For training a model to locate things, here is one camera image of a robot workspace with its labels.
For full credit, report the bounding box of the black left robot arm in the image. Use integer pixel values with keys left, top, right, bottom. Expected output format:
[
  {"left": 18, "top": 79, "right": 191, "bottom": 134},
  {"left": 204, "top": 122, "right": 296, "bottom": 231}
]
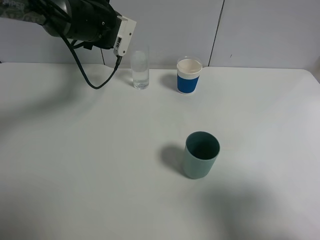
[{"left": 0, "top": 0, "right": 120, "bottom": 50}]

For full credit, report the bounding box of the teal green cup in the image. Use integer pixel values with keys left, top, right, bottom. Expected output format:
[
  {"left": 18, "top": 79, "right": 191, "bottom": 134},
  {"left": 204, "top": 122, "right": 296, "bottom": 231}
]
[{"left": 182, "top": 131, "right": 221, "bottom": 179}]

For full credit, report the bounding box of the blue and white paper cup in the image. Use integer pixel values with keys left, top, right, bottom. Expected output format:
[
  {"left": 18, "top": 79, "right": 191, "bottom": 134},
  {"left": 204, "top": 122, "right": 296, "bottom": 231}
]
[{"left": 176, "top": 56, "right": 203, "bottom": 94}]

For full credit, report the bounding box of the tall clear glass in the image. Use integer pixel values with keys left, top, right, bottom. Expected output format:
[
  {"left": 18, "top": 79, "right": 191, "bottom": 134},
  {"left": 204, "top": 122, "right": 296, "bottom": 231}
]
[{"left": 130, "top": 45, "right": 150, "bottom": 90}]

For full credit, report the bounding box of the black braided cable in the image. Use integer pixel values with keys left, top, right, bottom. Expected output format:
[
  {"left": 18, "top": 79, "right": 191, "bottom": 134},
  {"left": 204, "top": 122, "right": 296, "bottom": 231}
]
[{"left": 24, "top": 0, "right": 123, "bottom": 90}]

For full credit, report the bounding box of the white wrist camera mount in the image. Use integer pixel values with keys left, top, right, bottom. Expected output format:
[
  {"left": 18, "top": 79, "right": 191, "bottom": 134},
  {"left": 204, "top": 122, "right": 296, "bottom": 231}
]
[{"left": 113, "top": 15, "right": 137, "bottom": 57}]

